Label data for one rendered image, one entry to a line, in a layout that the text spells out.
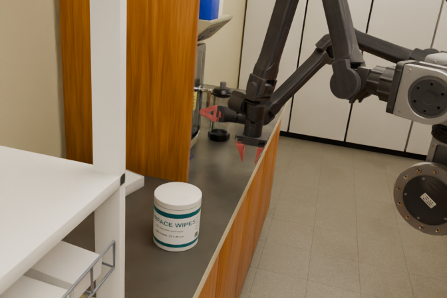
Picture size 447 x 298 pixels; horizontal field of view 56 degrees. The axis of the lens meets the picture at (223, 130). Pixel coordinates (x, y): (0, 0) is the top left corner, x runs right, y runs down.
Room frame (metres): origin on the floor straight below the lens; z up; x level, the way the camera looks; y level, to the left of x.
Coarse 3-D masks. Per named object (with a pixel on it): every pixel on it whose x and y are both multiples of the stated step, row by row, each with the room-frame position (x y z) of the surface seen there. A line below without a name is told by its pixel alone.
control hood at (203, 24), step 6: (222, 18) 1.60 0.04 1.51; (228, 18) 1.67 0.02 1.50; (198, 24) 1.45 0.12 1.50; (204, 24) 1.44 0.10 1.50; (210, 24) 1.45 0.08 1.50; (216, 24) 1.54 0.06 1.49; (222, 24) 1.67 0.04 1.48; (198, 30) 1.45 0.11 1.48; (204, 30) 1.45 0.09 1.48; (216, 30) 1.70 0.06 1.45; (198, 36) 1.47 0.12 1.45; (210, 36) 1.73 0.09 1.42
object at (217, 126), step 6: (216, 96) 1.81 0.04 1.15; (216, 102) 1.81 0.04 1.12; (222, 102) 1.80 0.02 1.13; (210, 120) 1.84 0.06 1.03; (216, 120) 1.81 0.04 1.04; (210, 126) 1.83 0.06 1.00; (216, 126) 1.81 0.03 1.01; (222, 126) 1.81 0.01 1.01; (228, 126) 1.83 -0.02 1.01; (210, 132) 1.83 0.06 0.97; (216, 132) 1.81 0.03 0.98; (222, 132) 1.81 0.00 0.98; (228, 132) 1.84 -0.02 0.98
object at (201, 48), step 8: (200, 48) 1.69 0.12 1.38; (200, 56) 1.70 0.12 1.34; (200, 64) 1.71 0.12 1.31; (200, 72) 1.71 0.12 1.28; (200, 80) 1.72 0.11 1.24; (200, 96) 1.74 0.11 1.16; (200, 104) 1.74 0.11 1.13; (192, 120) 1.65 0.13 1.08; (200, 120) 1.76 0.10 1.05; (192, 128) 1.66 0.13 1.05; (192, 136) 1.67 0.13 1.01
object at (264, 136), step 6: (246, 120) 1.25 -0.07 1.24; (246, 126) 1.25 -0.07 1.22; (252, 126) 1.23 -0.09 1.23; (258, 126) 1.24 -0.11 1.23; (240, 132) 1.27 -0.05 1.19; (246, 132) 1.24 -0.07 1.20; (252, 132) 1.23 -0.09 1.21; (258, 132) 1.24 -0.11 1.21; (264, 132) 1.29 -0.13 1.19; (240, 138) 1.24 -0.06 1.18; (246, 138) 1.23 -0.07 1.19; (252, 138) 1.23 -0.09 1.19; (258, 138) 1.23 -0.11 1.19; (264, 138) 1.24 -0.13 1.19
